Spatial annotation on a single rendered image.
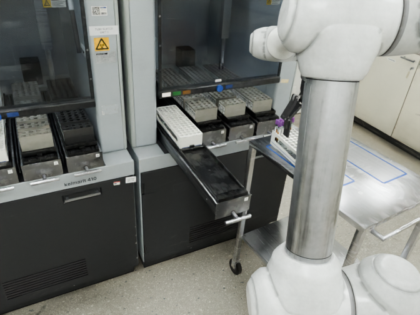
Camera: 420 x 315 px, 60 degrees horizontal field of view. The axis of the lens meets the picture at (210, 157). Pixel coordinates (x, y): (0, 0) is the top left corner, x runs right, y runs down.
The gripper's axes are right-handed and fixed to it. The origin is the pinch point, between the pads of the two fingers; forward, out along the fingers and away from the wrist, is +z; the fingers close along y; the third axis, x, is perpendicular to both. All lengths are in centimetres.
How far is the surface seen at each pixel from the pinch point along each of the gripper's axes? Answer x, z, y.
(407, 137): 83, 78, 188
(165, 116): 39, 7, -42
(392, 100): 108, 54, 187
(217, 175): -1.1, 12.9, -34.7
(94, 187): 27, 29, -76
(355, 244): -42.2, 18.8, -4.2
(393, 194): -32.9, 11.2, 18.7
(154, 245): 29, 73, -51
